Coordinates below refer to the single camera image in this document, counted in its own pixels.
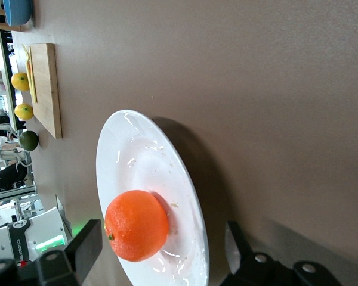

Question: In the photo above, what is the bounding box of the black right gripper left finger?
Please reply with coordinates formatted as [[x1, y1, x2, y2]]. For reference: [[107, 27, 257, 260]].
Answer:
[[35, 219, 103, 286]]

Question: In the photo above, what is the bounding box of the dark green lime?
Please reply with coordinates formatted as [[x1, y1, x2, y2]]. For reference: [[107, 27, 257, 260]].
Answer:
[[18, 130, 39, 152]]

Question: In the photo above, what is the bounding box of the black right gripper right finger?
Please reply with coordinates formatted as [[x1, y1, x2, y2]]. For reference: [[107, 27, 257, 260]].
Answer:
[[220, 220, 283, 286]]

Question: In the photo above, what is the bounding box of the yellow plastic fork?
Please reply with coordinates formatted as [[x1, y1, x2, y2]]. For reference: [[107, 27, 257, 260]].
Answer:
[[21, 44, 32, 93]]

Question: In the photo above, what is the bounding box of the wooden cutting board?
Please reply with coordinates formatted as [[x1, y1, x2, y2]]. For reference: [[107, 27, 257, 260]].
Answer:
[[29, 43, 63, 139]]

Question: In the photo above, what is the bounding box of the orange fruit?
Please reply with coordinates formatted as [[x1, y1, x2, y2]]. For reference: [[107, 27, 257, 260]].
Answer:
[[104, 189, 170, 262]]

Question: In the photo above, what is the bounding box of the yellow lemon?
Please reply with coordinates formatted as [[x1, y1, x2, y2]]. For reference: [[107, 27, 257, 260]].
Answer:
[[14, 103, 35, 121], [11, 72, 30, 92]]

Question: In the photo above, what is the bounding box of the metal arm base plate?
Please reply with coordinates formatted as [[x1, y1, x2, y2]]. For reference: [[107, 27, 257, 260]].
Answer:
[[55, 195, 74, 239]]

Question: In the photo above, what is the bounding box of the person in black clothing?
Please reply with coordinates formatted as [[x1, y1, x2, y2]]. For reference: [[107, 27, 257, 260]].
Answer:
[[0, 162, 28, 193]]

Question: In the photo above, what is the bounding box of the white round plate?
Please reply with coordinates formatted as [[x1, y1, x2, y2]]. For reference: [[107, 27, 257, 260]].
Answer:
[[95, 109, 210, 286]]

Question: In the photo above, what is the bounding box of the blue bowl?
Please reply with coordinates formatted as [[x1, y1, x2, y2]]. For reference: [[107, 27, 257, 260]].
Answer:
[[2, 0, 33, 27]]

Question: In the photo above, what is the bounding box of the yellow plastic knife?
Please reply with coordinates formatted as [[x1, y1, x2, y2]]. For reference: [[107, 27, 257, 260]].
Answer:
[[25, 47, 38, 104]]

